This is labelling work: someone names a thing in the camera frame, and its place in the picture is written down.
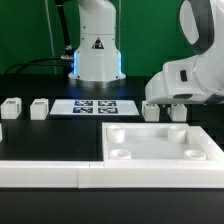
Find black cables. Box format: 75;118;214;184
2;0;75;76

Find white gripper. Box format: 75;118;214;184
145;56;204;104

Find white block at left edge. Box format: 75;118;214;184
0;123;3;142

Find white marker plate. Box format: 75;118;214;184
50;99;139;116

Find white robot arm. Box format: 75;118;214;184
69;0;224;104

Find white U-shaped fence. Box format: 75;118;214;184
0;125;224;190

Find white square tabletop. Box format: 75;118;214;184
102;123;224;162

